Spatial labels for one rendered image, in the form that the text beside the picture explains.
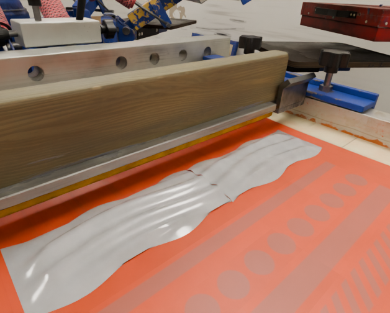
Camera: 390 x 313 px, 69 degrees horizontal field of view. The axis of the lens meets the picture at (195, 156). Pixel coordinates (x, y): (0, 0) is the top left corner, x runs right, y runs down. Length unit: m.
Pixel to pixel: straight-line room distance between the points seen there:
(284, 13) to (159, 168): 2.33
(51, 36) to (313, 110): 0.43
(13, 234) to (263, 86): 0.33
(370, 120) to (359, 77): 1.88
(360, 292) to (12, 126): 0.27
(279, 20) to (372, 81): 0.86
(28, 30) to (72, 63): 0.08
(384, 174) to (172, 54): 0.41
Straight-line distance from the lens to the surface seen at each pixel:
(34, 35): 0.53
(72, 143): 0.26
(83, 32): 0.55
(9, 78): 0.48
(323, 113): 0.49
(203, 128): 0.32
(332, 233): 0.28
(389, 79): 2.28
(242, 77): 0.37
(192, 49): 0.62
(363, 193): 0.35
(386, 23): 1.10
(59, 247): 0.24
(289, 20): 2.56
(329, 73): 0.50
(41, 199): 0.29
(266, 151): 0.36
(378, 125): 0.47
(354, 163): 0.40
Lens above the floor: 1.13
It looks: 30 degrees down
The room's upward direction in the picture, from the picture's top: 3 degrees clockwise
